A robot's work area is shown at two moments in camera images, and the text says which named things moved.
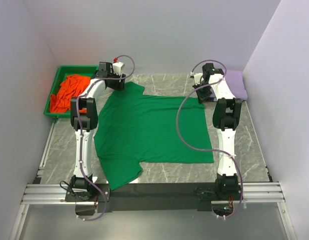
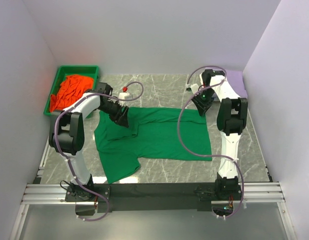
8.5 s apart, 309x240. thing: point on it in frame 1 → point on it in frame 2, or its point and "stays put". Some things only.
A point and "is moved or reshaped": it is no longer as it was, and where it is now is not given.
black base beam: x=145 y=197 stays put
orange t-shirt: x=73 y=86 stays put
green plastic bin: x=63 y=71 stays put
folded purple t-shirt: x=235 y=82 stays put
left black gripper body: x=115 y=84 → x=114 y=110
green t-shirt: x=131 y=128 is moved or reshaped
